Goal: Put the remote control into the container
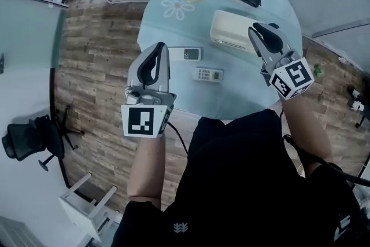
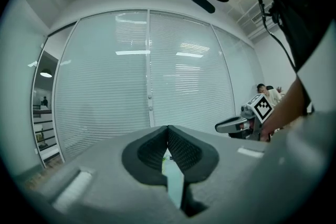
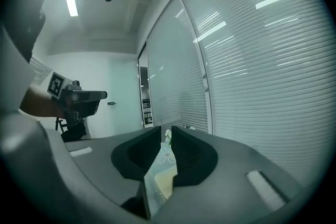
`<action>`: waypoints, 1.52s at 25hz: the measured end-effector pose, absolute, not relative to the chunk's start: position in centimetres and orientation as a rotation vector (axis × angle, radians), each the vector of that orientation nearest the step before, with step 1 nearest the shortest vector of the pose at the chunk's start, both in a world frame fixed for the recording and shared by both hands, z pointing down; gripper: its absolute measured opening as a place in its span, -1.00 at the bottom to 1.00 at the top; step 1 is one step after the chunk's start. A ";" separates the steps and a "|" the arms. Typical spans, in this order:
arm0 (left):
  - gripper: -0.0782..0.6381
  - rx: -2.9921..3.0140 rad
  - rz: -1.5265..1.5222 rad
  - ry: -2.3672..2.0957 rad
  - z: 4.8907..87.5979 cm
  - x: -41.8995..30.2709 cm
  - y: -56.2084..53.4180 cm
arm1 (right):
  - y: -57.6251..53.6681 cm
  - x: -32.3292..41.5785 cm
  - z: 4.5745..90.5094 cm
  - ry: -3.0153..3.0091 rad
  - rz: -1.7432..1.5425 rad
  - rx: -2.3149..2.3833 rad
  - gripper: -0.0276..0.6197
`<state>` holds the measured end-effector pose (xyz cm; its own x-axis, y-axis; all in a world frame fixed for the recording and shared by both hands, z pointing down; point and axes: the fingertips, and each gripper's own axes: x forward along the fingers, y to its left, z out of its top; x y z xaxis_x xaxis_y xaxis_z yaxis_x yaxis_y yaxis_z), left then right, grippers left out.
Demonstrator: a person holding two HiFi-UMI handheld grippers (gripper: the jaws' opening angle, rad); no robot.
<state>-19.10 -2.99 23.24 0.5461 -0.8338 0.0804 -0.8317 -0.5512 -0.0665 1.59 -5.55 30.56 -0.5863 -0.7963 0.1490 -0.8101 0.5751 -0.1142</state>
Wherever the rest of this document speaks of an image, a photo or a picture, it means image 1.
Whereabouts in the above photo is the cream plastic organizer box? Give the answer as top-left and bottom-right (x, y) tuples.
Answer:
(209, 10), (265, 55)

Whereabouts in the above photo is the white remote with red button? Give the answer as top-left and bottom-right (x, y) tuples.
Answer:
(167, 47), (203, 61)

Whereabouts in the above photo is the small white keypad remote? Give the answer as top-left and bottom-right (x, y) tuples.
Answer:
(193, 66), (224, 82)

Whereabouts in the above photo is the light blue tablecloth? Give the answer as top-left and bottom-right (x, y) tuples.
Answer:
(137, 0), (304, 120)

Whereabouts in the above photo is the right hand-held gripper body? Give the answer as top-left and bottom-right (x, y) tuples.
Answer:
(259, 50), (316, 102)

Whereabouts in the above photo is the person's left forearm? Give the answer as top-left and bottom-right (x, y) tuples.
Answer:
(127, 135), (167, 209)

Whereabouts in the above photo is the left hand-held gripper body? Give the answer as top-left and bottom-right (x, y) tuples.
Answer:
(120, 86), (177, 139)

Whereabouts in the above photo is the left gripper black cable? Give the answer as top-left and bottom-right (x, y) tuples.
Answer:
(166, 121), (189, 157)

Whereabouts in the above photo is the person's right forearm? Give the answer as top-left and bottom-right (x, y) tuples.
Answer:
(282, 95), (335, 176)

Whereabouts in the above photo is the black office chair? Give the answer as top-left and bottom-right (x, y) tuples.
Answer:
(1, 104), (86, 172)

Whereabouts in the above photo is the person's black shirt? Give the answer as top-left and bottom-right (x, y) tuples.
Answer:
(111, 108), (370, 247)

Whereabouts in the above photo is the white stool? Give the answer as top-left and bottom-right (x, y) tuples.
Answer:
(57, 172), (118, 244)

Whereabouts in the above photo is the frosted glass door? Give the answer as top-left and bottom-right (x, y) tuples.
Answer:
(0, 0), (66, 70)

